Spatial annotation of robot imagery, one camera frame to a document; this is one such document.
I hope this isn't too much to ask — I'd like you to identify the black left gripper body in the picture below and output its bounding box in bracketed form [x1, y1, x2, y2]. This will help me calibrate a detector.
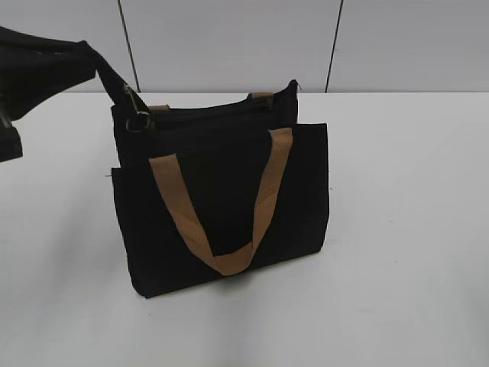
[0, 112, 23, 161]

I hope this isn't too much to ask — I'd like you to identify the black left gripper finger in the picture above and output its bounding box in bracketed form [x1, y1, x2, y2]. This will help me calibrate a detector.
[1, 27, 96, 119]

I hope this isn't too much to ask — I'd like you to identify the black canvas tote bag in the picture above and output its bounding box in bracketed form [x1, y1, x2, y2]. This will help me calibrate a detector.
[111, 80, 329, 298]

